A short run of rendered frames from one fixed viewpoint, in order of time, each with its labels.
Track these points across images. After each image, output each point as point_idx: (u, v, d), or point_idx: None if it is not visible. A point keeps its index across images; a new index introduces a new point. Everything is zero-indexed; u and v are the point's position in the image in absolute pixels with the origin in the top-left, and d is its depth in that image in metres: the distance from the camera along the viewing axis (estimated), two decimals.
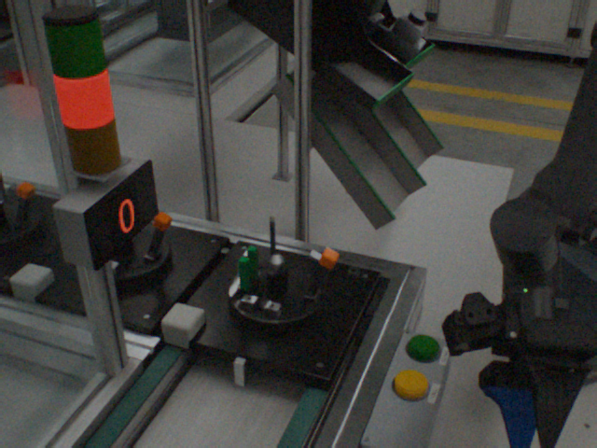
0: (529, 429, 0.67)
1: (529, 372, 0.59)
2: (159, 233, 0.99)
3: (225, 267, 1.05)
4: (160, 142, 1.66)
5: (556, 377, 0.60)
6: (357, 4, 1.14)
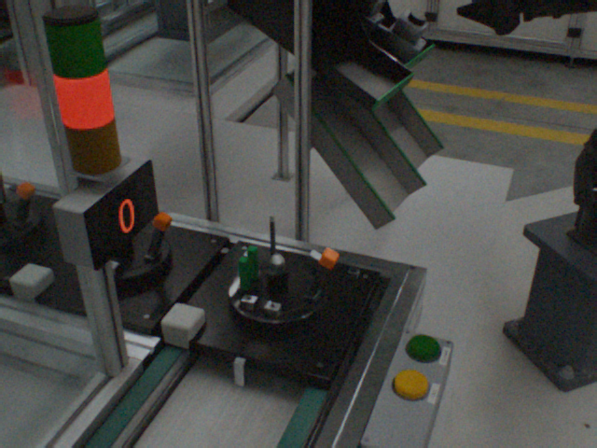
0: None
1: None
2: (159, 233, 0.99)
3: (225, 267, 1.05)
4: (160, 142, 1.66)
5: None
6: (357, 4, 1.14)
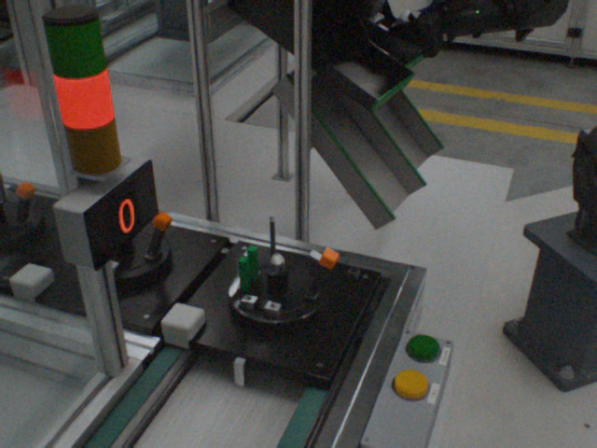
0: None
1: (417, 18, 1.08)
2: (159, 233, 0.99)
3: (225, 267, 1.05)
4: (160, 142, 1.66)
5: None
6: (357, 4, 1.14)
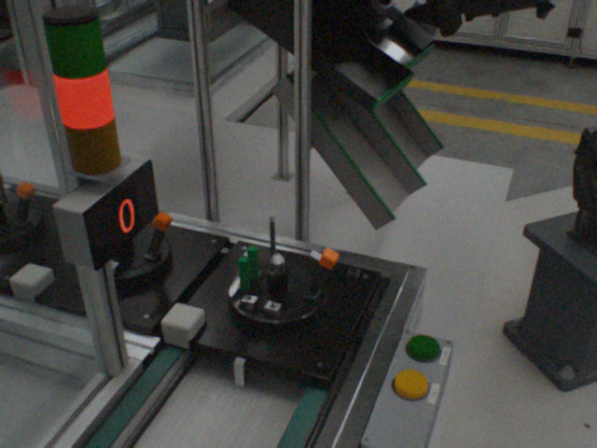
0: None
1: None
2: (159, 233, 0.99)
3: (225, 267, 1.05)
4: (160, 142, 1.66)
5: None
6: (367, 10, 1.14)
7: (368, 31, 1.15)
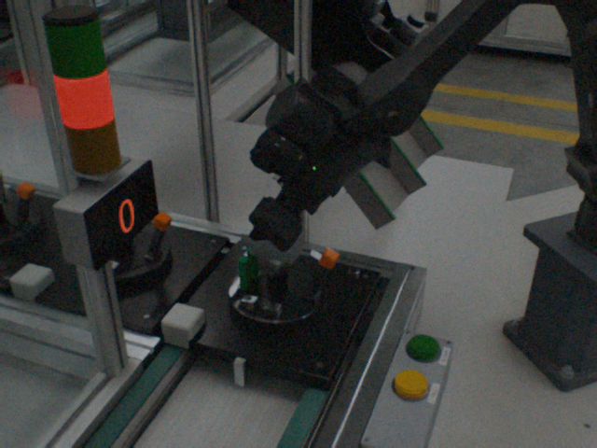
0: None
1: None
2: (159, 233, 0.99)
3: (225, 267, 1.05)
4: (160, 142, 1.66)
5: None
6: (399, 33, 1.13)
7: (401, 53, 1.14)
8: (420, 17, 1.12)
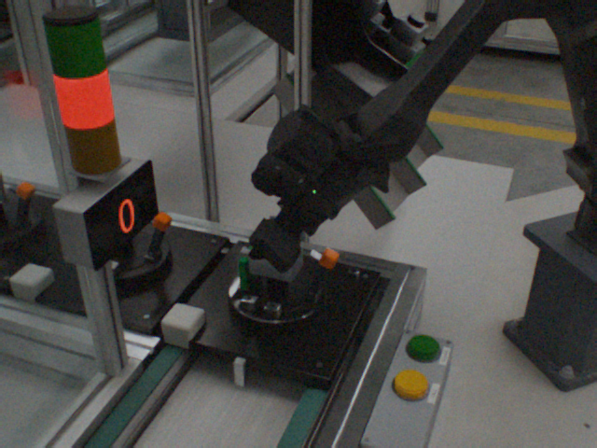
0: None
1: None
2: (159, 233, 0.99)
3: (225, 267, 1.05)
4: (160, 142, 1.66)
5: None
6: (399, 33, 1.13)
7: (401, 53, 1.14)
8: (420, 17, 1.12)
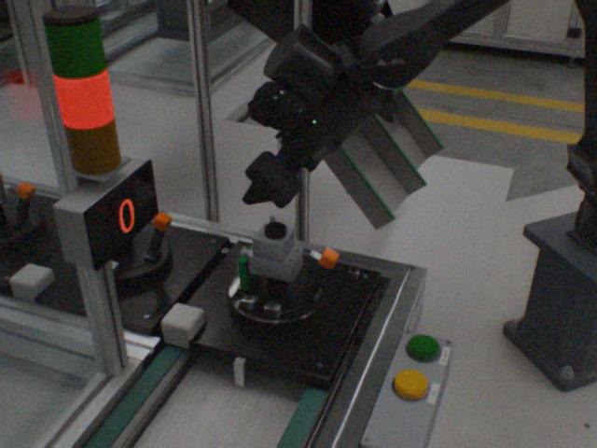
0: None
1: None
2: (159, 233, 0.99)
3: (225, 267, 1.05)
4: (160, 142, 1.66)
5: None
6: None
7: None
8: None
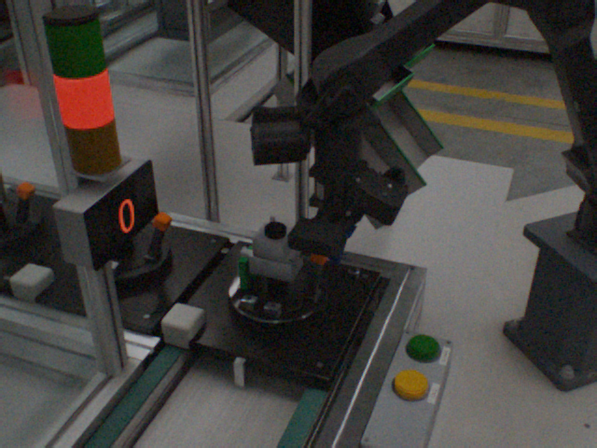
0: None
1: (356, 219, 0.89)
2: (159, 233, 0.99)
3: (225, 267, 1.05)
4: (160, 142, 1.66)
5: None
6: None
7: None
8: None
